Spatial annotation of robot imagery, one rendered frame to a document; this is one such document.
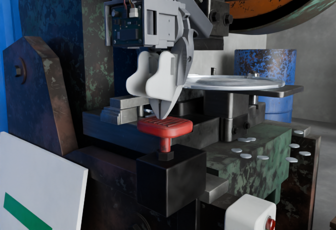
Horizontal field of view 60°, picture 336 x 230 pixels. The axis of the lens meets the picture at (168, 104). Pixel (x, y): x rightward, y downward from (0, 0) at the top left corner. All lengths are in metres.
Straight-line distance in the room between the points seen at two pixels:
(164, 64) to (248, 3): 0.74
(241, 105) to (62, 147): 0.47
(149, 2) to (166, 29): 0.04
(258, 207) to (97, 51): 0.56
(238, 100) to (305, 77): 3.41
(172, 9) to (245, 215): 0.30
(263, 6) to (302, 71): 3.08
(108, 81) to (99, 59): 0.07
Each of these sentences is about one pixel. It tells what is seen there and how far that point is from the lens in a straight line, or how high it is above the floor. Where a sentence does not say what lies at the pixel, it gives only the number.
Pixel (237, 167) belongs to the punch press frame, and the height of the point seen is 0.63.
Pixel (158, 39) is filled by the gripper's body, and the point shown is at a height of 0.87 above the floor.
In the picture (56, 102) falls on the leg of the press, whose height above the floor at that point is 0.72.
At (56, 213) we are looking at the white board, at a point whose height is 0.46.
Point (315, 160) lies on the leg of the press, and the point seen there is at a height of 0.56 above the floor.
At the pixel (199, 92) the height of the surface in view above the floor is 0.75.
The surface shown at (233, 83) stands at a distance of 0.68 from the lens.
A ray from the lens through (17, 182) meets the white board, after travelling 1.02.
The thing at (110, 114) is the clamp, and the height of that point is 0.72.
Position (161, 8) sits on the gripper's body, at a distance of 0.35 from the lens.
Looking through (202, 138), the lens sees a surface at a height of 0.67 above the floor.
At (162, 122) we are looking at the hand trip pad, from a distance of 0.40.
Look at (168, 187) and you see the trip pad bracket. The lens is 0.40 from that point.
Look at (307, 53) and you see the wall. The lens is 4.08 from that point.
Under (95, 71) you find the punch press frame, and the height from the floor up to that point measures 0.80.
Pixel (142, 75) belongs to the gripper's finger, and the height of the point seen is 0.83.
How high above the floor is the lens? 0.86
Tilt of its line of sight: 10 degrees down
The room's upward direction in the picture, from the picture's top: straight up
